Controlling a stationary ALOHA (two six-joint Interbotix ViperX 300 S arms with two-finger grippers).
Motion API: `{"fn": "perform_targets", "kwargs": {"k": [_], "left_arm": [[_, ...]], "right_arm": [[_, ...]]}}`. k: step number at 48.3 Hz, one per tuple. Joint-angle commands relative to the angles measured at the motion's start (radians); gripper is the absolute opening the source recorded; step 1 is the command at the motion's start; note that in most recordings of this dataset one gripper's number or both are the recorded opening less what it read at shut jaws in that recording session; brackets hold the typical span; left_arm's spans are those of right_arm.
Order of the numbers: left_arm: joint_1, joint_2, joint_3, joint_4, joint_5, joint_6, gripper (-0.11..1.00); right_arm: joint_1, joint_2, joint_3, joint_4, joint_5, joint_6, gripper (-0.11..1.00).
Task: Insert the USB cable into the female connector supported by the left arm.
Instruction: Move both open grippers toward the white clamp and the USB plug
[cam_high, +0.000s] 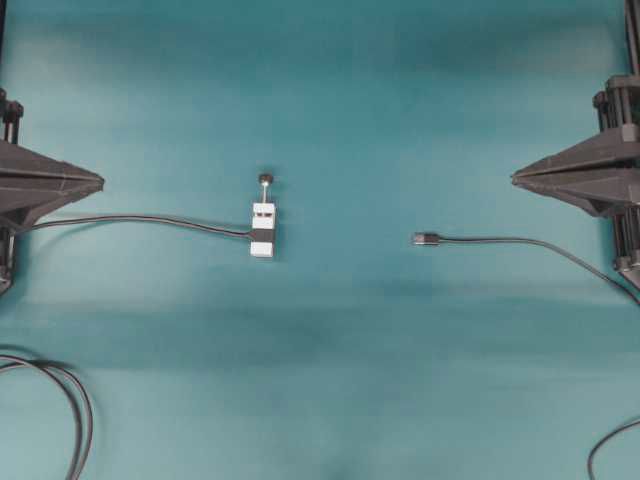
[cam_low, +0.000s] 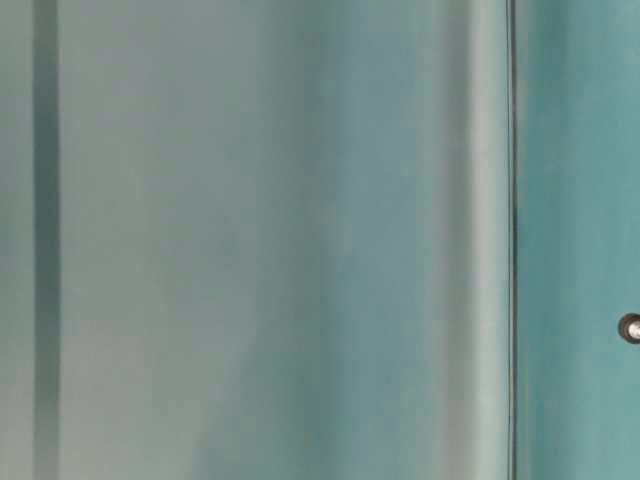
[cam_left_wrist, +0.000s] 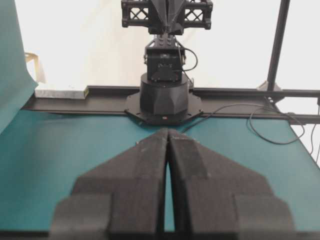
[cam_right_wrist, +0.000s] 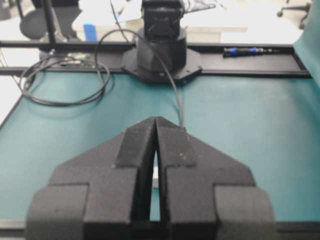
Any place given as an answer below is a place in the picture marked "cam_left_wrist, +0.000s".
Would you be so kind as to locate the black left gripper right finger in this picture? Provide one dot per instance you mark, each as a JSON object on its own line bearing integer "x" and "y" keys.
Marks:
{"x": 216, "y": 198}

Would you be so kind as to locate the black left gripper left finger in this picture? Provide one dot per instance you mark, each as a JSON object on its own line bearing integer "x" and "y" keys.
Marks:
{"x": 121, "y": 199}

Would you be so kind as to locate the teal backdrop sheet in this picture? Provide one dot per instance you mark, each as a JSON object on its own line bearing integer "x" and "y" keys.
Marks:
{"x": 16, "y": 84}

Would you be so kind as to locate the black aluminium frame rail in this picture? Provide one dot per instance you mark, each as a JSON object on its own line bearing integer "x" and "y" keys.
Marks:
{"x": 215, "y": 102}

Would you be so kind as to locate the black vertical frame post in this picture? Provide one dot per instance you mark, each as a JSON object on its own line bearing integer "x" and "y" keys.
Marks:
{"x": 270, "y": 83}

